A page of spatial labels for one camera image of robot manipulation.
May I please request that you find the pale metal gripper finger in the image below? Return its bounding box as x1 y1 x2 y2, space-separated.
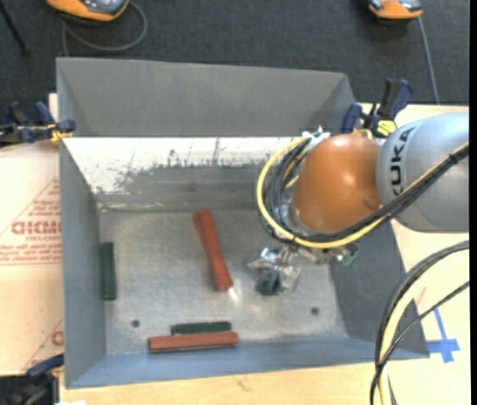
247 246 285 272
274 264 302 294

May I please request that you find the grey metal bin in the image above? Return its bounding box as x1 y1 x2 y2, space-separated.
55 56 431 390

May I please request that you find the brown cardboard board, red print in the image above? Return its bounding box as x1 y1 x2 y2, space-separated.
0 139 66 380

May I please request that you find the red-brown flat block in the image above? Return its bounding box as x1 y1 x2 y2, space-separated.
192 208 235 293
148 332 240 354

